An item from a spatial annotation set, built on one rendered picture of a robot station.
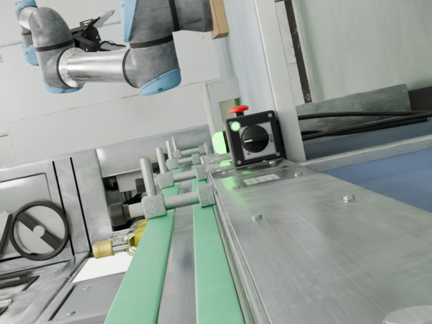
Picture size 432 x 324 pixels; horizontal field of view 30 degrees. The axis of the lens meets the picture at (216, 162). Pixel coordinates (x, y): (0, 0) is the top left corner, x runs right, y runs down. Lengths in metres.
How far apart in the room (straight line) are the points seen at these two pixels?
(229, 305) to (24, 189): 2.54
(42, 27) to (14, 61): 3.37
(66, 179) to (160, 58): 0.96
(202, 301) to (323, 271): 0.10
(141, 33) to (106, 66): 0.20
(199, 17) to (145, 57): 0.17
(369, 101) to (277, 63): 1.64
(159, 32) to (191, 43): 3.59
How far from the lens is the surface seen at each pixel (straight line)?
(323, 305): 0.34
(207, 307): 0.46
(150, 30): 2.07
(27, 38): 2.82
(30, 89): 5.75
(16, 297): 2.49
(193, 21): 2.09
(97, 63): 2.27
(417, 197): 0.74
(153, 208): 0.98
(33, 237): 2.96
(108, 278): 2.22
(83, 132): 5.69
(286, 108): 1.34
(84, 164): 2.91
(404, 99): 2.99
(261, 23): 1.34
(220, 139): 1.60
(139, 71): 2.11
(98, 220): 2.92
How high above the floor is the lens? 0.89
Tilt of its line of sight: 1 degrees down
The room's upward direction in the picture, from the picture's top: 102 degrees counter-clockwise
